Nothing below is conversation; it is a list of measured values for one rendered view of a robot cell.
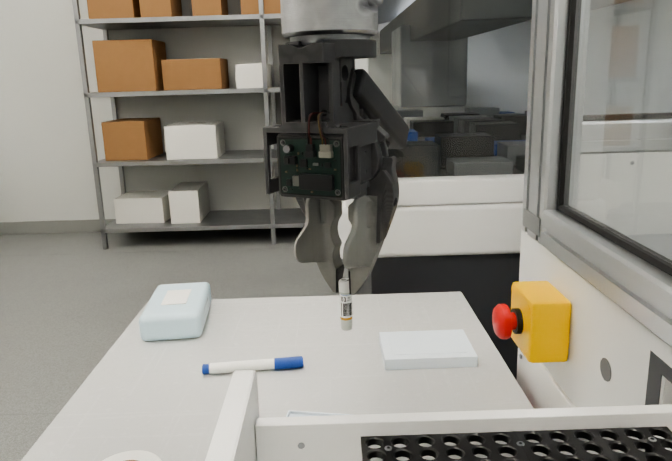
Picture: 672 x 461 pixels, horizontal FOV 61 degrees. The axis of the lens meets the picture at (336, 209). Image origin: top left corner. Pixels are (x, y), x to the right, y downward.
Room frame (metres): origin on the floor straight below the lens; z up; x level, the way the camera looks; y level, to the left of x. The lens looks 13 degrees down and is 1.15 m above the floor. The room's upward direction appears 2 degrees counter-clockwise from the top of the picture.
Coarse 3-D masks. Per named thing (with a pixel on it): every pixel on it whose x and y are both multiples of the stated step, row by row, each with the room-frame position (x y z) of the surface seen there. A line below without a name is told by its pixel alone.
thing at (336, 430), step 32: (320, 416) 0.40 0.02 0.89; (352, 416) 0.40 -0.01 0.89; (384, 416) 0.40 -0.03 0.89; (416, 416) 0.40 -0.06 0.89; (448, 416) 0.40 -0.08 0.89; (480, 416) 0.40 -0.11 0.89; (512, 416) 0.40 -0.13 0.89; (544, 416) 0.39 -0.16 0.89; (576, 416) 0.39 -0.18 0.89; (608, 416) 0.39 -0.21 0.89; (640, 416) 0.39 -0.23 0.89; (256, 448) 0.39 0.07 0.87; (288, 448) 0.39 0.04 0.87; (320, 448) 0.39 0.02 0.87; (352, 448) 0.39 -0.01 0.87
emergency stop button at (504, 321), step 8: (504, 304) 0.61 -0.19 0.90; (496, 312) 0.61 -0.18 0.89; (504, 312) 0.60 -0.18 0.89; (512, 312) 0.61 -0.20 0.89; (496, 320) 0.60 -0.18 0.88; (504, 320) 0.59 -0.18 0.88; (512, 320) 0.60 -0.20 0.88; (496, 328) 0.60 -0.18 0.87; (504, 328) 0.59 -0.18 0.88; (512, 328) 0.60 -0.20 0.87; (504, 336) 0.59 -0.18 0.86
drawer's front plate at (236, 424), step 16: (240, 384) 0.40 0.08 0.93; (256, 384) 0.42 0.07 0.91; (224, 400) 0.38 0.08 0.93; (240, 400) 0.37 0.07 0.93; (256, 400) 0.41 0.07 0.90; (224, 416) 0.35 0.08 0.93; (240, 416) 0.35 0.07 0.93; (256, 416) 0.41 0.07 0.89; (224, 432) 0.33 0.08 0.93; (240, 432) 0.34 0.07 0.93; (224, 448) 0.32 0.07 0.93; (240, 448) 0.33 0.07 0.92
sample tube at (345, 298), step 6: (342, 282) 0.48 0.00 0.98; (348, 282) 0.48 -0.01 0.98; (342, 288) 0.48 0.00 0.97; (348, 288) 0.48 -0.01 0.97; (342, 294) 0.48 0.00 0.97; (348, 294) 0.48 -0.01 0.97; (342, 300) 0.48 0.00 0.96; (348, 300) 0.48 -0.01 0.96; (342, 306) 0.48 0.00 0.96; (348, 306) 0.48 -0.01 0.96; (342, 312) 0.48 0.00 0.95; (348, 312) 0.48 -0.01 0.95; (342, 318) 0.48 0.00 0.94; (348, 318) 0.48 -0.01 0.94; (342, 324) 0.48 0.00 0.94; (348, 324) 0.48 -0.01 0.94; (348, 330) 0.48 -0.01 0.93
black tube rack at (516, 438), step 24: (480, 432) 0.37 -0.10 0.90; (504, 432) 0.37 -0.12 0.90; (528, 432) 0.37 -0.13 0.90; (552, 432) 0.37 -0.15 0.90; (576, 432) 0.37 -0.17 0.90; (600, 432) 0.36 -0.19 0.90; (624, 432) 0.36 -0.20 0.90; (648, 432) 0.36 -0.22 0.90; (408, 456) 0.35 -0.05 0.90; (432, 456) 0.35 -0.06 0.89; (504, 456) 0.34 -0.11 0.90; (528, 456) 0.34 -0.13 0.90; (552, 456) 0.34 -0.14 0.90; (576, 456) 0.34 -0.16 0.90; (600, 456) 0.34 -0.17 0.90; (624, 456) 0.34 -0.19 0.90; (648, 456) 0.34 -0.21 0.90
